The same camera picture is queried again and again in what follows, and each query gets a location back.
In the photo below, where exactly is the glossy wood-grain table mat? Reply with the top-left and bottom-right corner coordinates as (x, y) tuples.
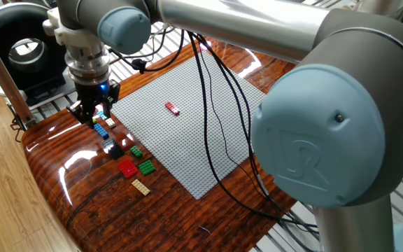
(21, 36), (299, 252)

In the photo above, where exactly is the dark grey Lego plate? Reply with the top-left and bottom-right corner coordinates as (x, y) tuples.
(102, 138), (126, 161)

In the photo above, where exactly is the green square Lego plate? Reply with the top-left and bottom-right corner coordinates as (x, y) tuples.
(138, 160), (157, 176)

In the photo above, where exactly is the brown wooden pole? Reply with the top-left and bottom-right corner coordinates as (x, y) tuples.
(0, 20), (36, 129)

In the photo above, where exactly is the grey Lego baseplate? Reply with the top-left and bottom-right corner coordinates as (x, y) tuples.
(110, 50), (269, 200)

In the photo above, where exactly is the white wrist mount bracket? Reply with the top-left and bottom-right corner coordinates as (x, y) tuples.
(42, 7), (103, 48)

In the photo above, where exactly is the red long Lego brick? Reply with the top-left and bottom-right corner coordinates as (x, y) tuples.
(164, 101), (181, 116)

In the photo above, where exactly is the black cable with grey sleeve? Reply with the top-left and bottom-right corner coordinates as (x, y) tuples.
(196, 33), (320, 252)

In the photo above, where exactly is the tan Lego plate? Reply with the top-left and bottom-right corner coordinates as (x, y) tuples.
(131, 178), (151, 197)

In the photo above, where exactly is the black cable with ferrite bead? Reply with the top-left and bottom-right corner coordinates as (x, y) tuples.
(109, 29), (320, 234)

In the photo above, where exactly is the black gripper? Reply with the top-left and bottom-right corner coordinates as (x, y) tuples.
(66, 79), (121, 130)

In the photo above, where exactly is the red Lego plate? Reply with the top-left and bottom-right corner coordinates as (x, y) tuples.
(118, 158), (139, 179)

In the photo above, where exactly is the blue long Lego brick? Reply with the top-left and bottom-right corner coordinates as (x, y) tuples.
(93, 122), (110, 140)

